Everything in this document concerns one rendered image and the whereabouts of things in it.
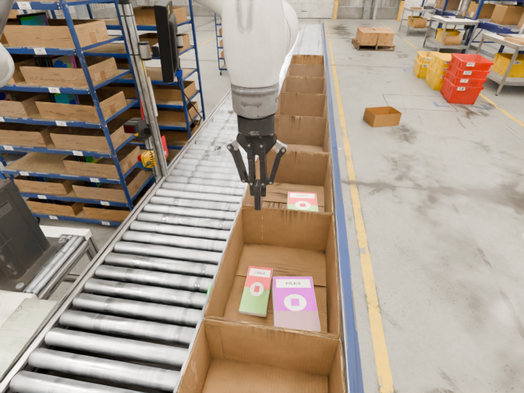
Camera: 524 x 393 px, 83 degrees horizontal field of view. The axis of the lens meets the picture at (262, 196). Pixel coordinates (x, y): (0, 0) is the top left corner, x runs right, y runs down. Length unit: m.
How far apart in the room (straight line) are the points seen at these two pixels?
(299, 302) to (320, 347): 0.15
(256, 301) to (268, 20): 0.68
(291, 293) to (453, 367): 1.35
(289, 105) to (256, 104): 1.47
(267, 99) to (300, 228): 0.53
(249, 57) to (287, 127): 1.15
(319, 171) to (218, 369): 0.85
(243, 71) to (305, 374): 0.67
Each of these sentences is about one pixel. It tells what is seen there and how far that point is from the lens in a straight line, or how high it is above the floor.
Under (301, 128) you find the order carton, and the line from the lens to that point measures 1.64.
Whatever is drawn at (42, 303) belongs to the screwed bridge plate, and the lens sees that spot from 1.29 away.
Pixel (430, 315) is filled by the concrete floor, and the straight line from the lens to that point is 2.17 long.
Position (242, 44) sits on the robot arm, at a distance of 0.52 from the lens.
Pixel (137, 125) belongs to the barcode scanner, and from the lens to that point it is 1.54.
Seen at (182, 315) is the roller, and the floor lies 0.75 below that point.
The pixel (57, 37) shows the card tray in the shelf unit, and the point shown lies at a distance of 2.02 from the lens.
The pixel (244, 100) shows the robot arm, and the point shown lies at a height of 1.46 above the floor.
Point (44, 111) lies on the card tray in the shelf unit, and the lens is 2.30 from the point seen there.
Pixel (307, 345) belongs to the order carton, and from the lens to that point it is 0.71.
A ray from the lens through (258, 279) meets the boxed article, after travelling 0.93.
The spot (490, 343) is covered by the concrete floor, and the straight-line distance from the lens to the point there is 2.23.
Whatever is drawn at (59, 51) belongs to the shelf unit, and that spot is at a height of 1.33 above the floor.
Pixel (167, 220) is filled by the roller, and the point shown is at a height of 0.74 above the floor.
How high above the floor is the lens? 1.63
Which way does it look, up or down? 36 degrees down
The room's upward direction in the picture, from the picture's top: straight up
